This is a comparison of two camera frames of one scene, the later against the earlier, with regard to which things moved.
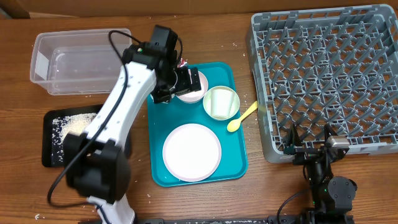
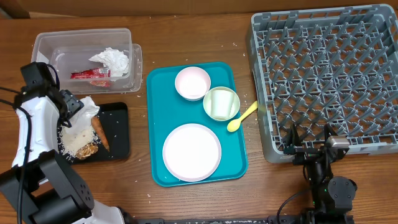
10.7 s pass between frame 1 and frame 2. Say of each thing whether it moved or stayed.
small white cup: stayed
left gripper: moved
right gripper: stayed
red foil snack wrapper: moved
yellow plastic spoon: stayed
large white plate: stayed
